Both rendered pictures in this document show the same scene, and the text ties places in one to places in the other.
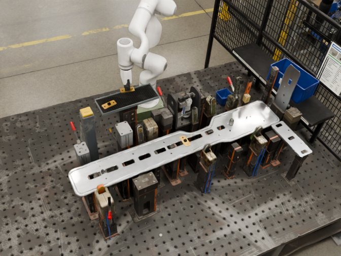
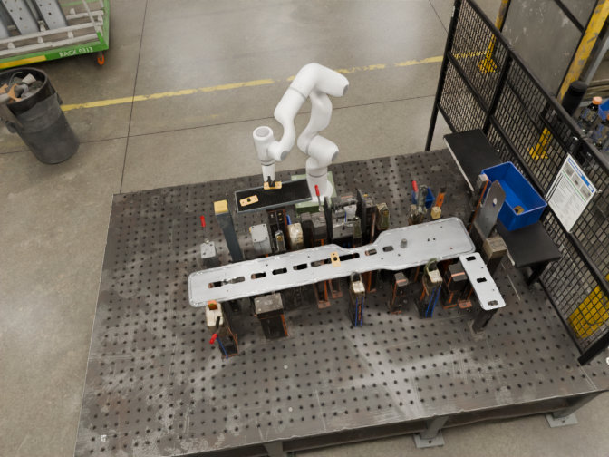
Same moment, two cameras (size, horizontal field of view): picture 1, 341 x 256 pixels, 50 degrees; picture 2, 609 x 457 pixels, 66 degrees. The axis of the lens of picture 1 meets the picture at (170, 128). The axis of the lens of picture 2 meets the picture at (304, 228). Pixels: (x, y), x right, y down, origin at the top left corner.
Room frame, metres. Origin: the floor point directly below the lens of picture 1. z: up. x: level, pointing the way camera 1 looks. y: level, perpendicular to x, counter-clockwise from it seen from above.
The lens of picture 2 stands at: (0.30, -0.48, 2.91)
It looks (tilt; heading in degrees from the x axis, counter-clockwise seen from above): 54 degrees down; 25
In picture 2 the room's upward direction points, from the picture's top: 6 degrees counter-clockwise
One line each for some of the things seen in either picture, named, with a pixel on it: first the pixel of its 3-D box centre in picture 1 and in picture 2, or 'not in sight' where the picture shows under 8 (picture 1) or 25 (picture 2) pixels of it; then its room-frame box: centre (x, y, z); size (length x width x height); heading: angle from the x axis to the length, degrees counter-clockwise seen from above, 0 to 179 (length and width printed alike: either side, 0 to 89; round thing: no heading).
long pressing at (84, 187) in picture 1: (182, 143); (331, 262); (1.42, -0.08, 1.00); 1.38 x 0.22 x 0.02; 122
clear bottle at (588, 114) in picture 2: (338, 17); (587, 118); (2.10, -0.99, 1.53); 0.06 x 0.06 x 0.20
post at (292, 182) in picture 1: (295, 166); (483, 317); (1.44, -0.82, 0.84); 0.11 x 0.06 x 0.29; 32
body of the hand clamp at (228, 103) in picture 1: (229, 114); (413, 228); (1.82, -0.41, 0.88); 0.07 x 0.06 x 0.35; 32
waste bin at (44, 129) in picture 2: not in sight; (38, 119); (2.38, 2.89, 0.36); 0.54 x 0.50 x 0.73; 28
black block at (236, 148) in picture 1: (232, 161); (398, 294); (1.43, -0.42, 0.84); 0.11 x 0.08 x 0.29; 32
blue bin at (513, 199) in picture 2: (292, 80); (509, 196); (1.99, -0.81, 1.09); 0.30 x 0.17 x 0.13; 39
